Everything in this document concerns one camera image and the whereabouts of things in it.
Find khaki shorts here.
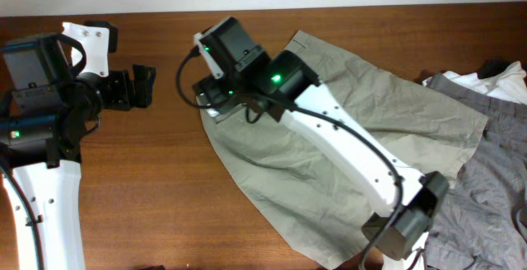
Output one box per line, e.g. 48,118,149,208
202,31,487,269

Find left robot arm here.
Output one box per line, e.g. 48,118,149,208
1,33,156,269

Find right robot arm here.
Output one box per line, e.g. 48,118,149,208
190,16,449,268

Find white garment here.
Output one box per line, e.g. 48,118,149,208
422,61,526,105

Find grey shorts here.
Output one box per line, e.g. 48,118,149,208
426,74,526,269

